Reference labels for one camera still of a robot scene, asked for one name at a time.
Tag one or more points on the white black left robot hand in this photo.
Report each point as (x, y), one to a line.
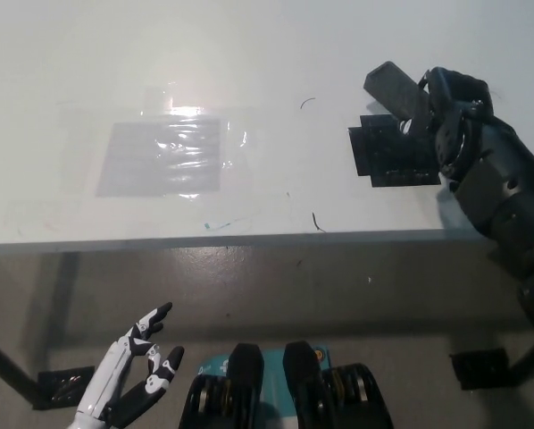
(110, 380)

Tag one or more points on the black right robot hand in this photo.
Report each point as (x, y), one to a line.
(461, 89)

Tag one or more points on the dark grey whiteboard eraser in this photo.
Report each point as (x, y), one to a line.
(394, 89)

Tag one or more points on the grey metal table leg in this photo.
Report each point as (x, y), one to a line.
(59, 313)

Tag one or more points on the black tape mark patch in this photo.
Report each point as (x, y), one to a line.
(392, 156)

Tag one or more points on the black table base bar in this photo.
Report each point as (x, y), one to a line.
(12, 371)
(528, 362)

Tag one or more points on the grey paper sheet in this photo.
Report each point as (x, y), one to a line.
(128, 165)

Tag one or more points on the clear plastic film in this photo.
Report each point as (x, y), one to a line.
(242, 165)

